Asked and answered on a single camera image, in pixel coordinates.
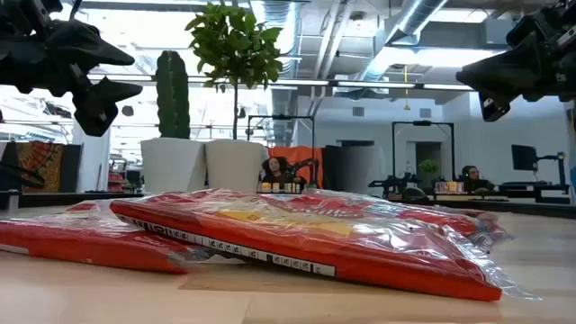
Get orange patterned wall picture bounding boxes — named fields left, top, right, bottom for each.
left=14, top=140, right=65, bottom=194

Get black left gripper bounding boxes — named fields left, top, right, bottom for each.
left=0, top=0, right=144, bottom=138

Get white round plant pot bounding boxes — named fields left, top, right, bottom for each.
left=204, top=138, right=267, bottom=194

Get green leafy potted tree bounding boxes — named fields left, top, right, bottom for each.
left=184, top=1, right=284, bottom=141

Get orange cloth backdrop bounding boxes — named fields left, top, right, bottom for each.
left=268, top=145, right=325, bottom=189

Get red popcorn bag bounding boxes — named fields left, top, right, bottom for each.
left=301, top=187, right=515, bottom=253
left=0, top=199, right=193, bottom=275
left=109, top=188, right=542, bottom=303

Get black computer monitor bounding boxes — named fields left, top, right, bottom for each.
left=510, top=143, right=539, bottom=173

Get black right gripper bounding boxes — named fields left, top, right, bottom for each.
left=454, top=0, right=576, bottom=123

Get white hexagonal plant pot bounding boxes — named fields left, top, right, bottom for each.
left=139, top=137, right=209, bottom=196

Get green column cactus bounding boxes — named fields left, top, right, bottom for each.
left=155, top=49, right=192, bottom=140

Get silver ventilation duct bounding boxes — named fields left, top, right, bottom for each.
left=358, top=0, right=451, bottom=83

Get person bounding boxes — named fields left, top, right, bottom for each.
left=258, top=155, right=294, bottom=186
left=460, top=164, right=497, bottom=194

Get black rectangular stand frame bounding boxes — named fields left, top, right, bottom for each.
left=247, top=113, right=317, bottom=186
left=391, top=119, right=456, bottom=191

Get small green background plant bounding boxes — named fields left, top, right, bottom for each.
left=418, top=158, right=440, bottom=177

